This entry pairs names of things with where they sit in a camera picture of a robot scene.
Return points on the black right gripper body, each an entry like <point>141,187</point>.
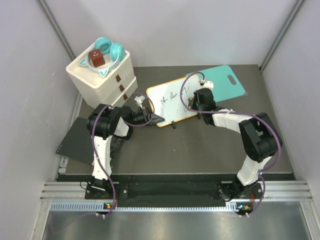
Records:
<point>195,105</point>

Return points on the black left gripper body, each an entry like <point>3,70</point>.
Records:
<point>143,116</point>

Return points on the yellow-framed whiteboard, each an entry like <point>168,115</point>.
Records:
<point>168,99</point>

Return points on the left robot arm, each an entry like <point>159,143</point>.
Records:
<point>107,122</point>

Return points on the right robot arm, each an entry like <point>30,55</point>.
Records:
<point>259,136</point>

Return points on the teal cutting board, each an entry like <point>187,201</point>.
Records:
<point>226,85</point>

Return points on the white three-drawer storage cabinet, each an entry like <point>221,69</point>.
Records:
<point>113,89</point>

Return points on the brown cube toy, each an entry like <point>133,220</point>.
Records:
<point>97,57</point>

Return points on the teal cat-ear headphones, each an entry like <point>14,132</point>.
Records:
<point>116,52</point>

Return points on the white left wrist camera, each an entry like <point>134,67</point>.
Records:
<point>139,99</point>

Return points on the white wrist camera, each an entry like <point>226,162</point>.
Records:
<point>207,84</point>
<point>139,99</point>

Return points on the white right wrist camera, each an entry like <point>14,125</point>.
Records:
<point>207,84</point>

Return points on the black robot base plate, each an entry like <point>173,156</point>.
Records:
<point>225,195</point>

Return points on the aluminium frame rail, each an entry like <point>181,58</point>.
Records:
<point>270,190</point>

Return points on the grey slotted cable duct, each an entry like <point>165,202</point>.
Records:
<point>103,207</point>

